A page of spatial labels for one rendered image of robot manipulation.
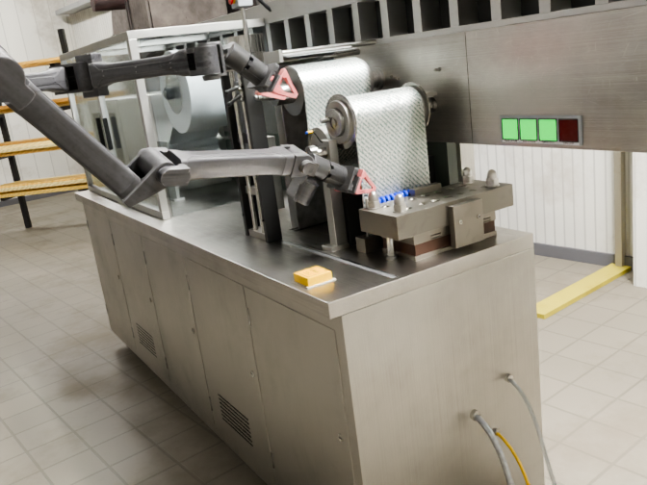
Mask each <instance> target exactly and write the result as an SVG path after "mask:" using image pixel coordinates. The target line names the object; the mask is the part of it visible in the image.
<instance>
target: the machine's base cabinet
mask: <svg viewBox="0 0 647 485"><path fill-rule="evenodd" d="M83 206H84V210H85V215H86V219H87V224H88V228H89V232H90V236H91V244H92V249H93V253H94V257H95V262H96V265H97V270H98V274H99V279H100V283H101V288H102V292H103V295H104V300H105V305H106V309H107V314H108V318H109V322H110V326H111V330H112V331H113V332H114V333H115V334H116V335H117V336H118V337H119V338H120V339H121V340H122V341H123V342H124V343H125V344H126V345H127V346H128V347H129V348H130V349H131V350H132V351H133V352H134V353H135V354H136V355H137V356H138V357H139V358H140V359H141V360H142V361H144V362H145V363H146V364H147V365H148V366H149V367H150V368H151V369H152V370H153V371H154V372H155V373H156V374H157V375H158V376H159V377H160V378H161V379H162V380H163V381H164V382H165V383H166V384H167V385H168V386H169V387H170V388H171V389H172V390H173V391H174V392H175V393H176V394H177V395H178V396H179V397H180V398H181V399H182V400H183V401H184V402H185V403H186V404H187V405H188V406H189V407H190V408H191V409H192V410H193V411H194V412H195V413H196V414H197V415H198V416H199V417H200V418H201V419H202V420H203V421H204V422H205V423H206V424H207V425H208V426H209V427H210V428H211V429H212V430H213V431H214V432H215V433H216V434H217V435H218V436H219V437H220V438H221V439H222V440H223V441H224V442H225V443H226V444H227V445H228V446H229V447H230V448H231V449H232V450H233V451H234V452H235V453H236V454H237V455H238V456H239V457H240V458H241V459H242V460H243V461H244V462H245V463H246V464H247V465H248V466H249V467H250V468H251V469H252V470H253V471H254V472H255V473H256V474H257V475H258V476H259V477H260V478H261V479H262V480H264V481H265V482H266V483H267V484H268V485H507V482H506V479H505V474H504V471H503V468H502V465H501V462H500V460H499V457H498V454H497V452H496V450H495V449H494V447H493V444H492V443H491V441H490V439H489V437H488V435H487V434H486V432H485V431H484V429H483V428H482V427H481V426H480V424H479V423H478V422H477V421H473V420H472V419H471V418H470V413H471V411H472V410H474V409H477V410H479V411H480V413H481V417H482V418H483V419H484V420H485V421H486V422H487V423H488V425H489V426H490V428H491V429H493V428H494V427H497V428H499V429H500V430H501V433H500V434H501V435H502V436H503V437H504V438H505V439H506V440H507V441H508V442H509V444H510V445H511V446H512V448H513V449H514V451H515V452H516V454H517V456H518V458H519V460H520V461H521V463H522V465H523V468H524V470H525V472H526V475H527V477H528V480H529V483H530V485H545V478H544V457H543V452H542V448H541V445H540V443H539V439H538V436H537V432H536V429H535V426H534V423H533V420H532V418H531V414H530V412H529V409H528V407H527V405H526V403H525V401H524V400H523V398H522V397H521V395H520V394H519V392H518V391H517V390H516V388H515V387H514V386H513V385H512V384H511V383H508V382H506V381H505V375H506V374H507V373H509V374H512V375H513V380H514V381H515V382H516V383H517V384H518V385H519V386H520V388H521V389H522V391H523V392H524V394H525V395H526V397H527V399H528V401H529V402H530V404H531V408H532V410H533V412H534V414H535V416H536V419H537V422H538V424H539V427H540V430H541V434H542V416H541V394H540V374H539V353H538V333H537V312H536V290H535V270H534V249H533V247H531V248H528V249H526V250H523V251H520V252H517V253H515V254H512V255H509V256H506V257H503V258H502V259H499V260H496V261H493V262H490V263H488V264H485V265H482V266H479V267H476V268H472V269H469V270H466V271H463V272H461V273H458V274H456V275H453V276H450V277H448V278H445V279H442V280H439V281H436V282H434V283H431V284H428V285H425V286H423V287H421V288H418V289H415V290H412V291H409V292H407V293H404V294H399V295H396V296H394V297H391V298H388V299H385V300H382V301H380V302H378V303H375V304H372V305H370V306H367V307H364V308H361V309H358V310H356V311H353V312H350V313H347V314H344V315H342V316H340V317H337V318H334V319H328V318H326V317H324V316H322V315H319V314H317V313H315V312H313V311H311V310H309V309H307V308H305V307H302V306H300V305H298V304H296V303H295V302H293V301H291V300H289V299H286V298H284V297H282V296H280V295H278V294H275V293H273V292H270V291H268V290H266V289H264V288H262V287H260V286H258V285H255V284H253V283H251V282H249V281H247V280H245V279H244V278H242V277H239V276H237V275H235V274H233V273H231V272H229V271H227V270H225V269H222V268H219V267H217V266H215V265H213V264H211V263H209V262H206V261H204V260H202V259H200V258H198V257H196V256H194V255H193V254H190V253H188V252H186V251H184V250H182V249H180V248H178V247H176V246H173V245H171V244H169V243H167V242H164V241H162V240H160V239H157V238H155V237H153V236H151V235H149V234H147V233H145V232H144V231H141V230H139V229H137V228H135V227H133V226H131V225H129V224H127V223H124V222H122V221H120V220H118V219H116V218H114V217H111V216H108V215H106V214H104V213H102V212H100V211H98V210H96V209H94V208H92V207H90V206H88V205H86V204H84V203H83Z"/></svg>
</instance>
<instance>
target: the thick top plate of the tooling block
mask: <svg viewBox="0 0 647 485"><path fill-rule="evenodd" d="M474 181H475V183H472V184H461V182H458V183H455V184H451V185H448V186H445V187H441V188H442V189H441V190H438V191H432V192H428V193H424V194H421V195H417V196H413V195H408V196H406V197H405V198H404V202H405V204H406V209H407V212H405V213H401V214H394V213H393V211H394V207H393V204H394V200H391V201H387V202H383V203H380V206H381V208H380V209H376V210H368V209H367V208H362V209H359V218H360V227H361V231H362V232H366V233H370V234H374V235H378V236H381V237H385V238H389V239H393V240H397V241H400V240H403V239H406V238H410V237H413V236H416V235H419V234H423V233H425V232H428V231H431V230H435V229H438V228H441V227H444V226H448V225H450V221H449V209H448V206H451V205H454V204H457V203H461V202H464V201H468V200H471V199H475V198H481V199H482V213H483V214H484V215H485V214H488V213H491V212H494V211H498V210H501V209H503V208H506V207H510V206H513V188H512V184H508V183H499V184H500V186H498V187H485V185H486V181H481V180H474Z"/></svg>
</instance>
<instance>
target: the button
mask: <svg viewBox="0 0 647 485"><path fill-rule="evenodd" d="M294 278H295V281H296V282H298V283H300V284H302V285H304V286H307V287H310V286H314V285H317V284H320V283H322V282H325V281H328V280H331V279H332V272H331V270H328V269H325V268H320V267H318V266H315V267H312V268H307V269H304V270H301V271H298V272H294Z"/></svg>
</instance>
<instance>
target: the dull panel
mask: <svg viewBox="0 0 647 485"><path fill-rule="evenodd" d="M427 154H428V155H432V156H434V164H435V176H436V182H437V183H441V187H445V186H448V185H451V184H455V183H458V171H457V158H456V146H455V143H452V142H433V141H427Z"/></svg>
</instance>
